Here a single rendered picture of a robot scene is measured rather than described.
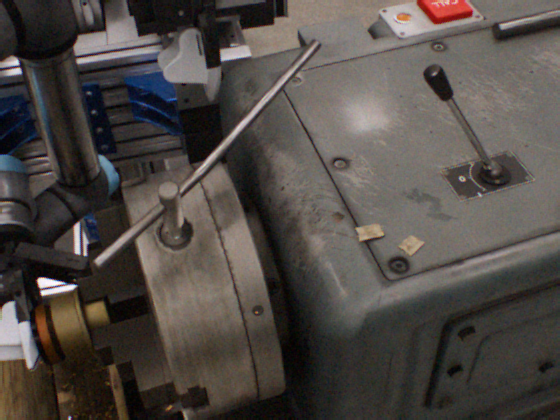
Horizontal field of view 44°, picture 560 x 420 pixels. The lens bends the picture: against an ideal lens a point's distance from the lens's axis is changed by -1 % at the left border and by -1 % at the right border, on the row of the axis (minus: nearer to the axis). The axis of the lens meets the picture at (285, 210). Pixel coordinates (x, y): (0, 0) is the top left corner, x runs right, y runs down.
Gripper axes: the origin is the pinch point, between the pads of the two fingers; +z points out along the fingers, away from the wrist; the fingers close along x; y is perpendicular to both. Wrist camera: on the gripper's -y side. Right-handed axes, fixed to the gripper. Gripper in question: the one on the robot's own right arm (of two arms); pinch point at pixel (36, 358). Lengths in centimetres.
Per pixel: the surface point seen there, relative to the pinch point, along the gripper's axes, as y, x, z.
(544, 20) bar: -75, 19, -17
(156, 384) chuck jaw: -13.3, 3.0, 9.9
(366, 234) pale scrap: -38.3, 17.8, 8.8
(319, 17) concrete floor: -116, -108, -210
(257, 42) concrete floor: -84, -108, -201
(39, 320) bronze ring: -1.7, 3.6, -2.7
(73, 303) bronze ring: -6.1, 4.2, -3.4
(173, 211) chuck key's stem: -19.9, 21.2, 1.9
